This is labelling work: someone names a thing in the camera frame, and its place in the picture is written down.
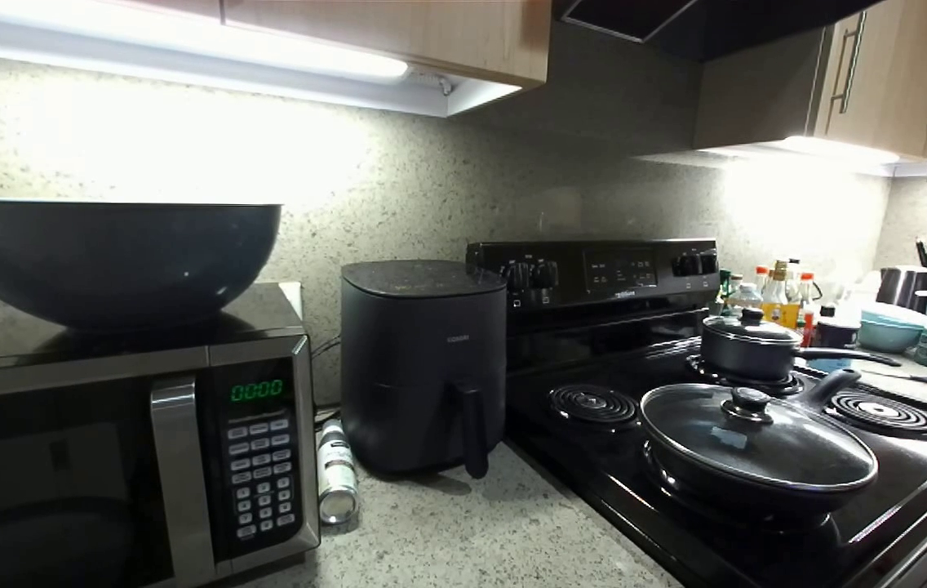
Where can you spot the steel pot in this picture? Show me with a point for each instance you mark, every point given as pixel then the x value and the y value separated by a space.
pixel 745 358

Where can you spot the small pot lid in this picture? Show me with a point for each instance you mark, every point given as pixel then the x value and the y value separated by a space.
pixel 752 330

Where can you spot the black air fryer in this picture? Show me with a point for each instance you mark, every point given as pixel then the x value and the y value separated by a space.
pixel 419 370

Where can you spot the black electric stove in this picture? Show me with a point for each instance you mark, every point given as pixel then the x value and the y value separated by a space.
pixel 595 338

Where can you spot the black coil burner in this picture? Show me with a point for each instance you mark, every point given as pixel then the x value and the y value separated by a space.
pixel 591 405
pixel 887 414

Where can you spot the clear salt shaker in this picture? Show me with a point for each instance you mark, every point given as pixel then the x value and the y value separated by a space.
pixel 337 479

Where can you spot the wooden upper cabinet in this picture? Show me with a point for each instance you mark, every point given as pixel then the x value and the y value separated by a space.
pixel 434 35
pixel 900 75

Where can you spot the yellow oil bottle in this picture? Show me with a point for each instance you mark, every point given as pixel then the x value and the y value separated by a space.
pixel 774 298

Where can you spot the large glass pan lid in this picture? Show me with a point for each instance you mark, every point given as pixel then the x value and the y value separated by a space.
pixel 759 441

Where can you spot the clear glass bottle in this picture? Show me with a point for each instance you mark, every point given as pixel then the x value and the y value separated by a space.
pixel 809 298

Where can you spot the under cabinet light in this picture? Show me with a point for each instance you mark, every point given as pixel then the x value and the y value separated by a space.
pixel 213 53

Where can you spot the black frying pan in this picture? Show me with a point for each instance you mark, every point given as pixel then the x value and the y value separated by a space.
pixel 752 503

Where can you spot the black range hood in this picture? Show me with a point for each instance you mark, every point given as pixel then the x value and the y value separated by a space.
pixel 703 27

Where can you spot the dark round bowl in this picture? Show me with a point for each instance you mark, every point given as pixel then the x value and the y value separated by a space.
pixel 106 263

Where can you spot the teal bowl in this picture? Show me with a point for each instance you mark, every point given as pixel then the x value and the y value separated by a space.
pixel 894 330

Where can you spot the black countertop appliance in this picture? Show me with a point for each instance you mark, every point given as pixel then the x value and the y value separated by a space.
pixel 907 285

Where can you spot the stainless steel microwave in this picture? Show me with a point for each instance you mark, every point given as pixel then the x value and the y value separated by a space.
pixel 52 469

